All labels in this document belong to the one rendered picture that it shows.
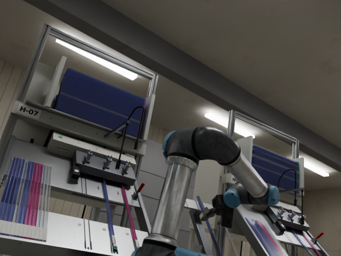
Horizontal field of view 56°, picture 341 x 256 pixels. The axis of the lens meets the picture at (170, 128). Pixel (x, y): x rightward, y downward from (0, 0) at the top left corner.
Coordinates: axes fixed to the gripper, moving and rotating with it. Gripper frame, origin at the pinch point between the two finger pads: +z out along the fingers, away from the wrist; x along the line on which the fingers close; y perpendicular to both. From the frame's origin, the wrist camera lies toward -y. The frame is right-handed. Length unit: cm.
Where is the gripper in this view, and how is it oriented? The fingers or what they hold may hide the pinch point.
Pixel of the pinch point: (210, 222)
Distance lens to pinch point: 170.2
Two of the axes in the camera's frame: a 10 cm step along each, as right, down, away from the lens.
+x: -8.8, -3.0, -3.6
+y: -0.6, -6.7, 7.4
